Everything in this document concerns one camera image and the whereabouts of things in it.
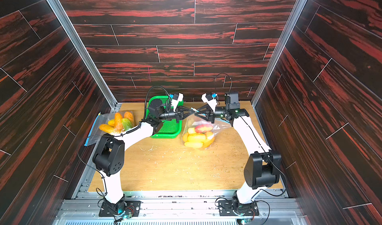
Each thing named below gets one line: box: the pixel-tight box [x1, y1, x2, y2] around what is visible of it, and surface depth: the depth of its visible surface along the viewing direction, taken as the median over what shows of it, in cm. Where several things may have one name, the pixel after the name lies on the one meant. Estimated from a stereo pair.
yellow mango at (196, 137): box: [187, 133, 207, 143], surface depth 88 cm
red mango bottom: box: [194, 123, 214, 133], surface depth 89 cm
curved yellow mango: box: [184, 141, 204, 149], surface depth 90 cm
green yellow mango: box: [121, 117, 133, 131], surface depth 98 cm
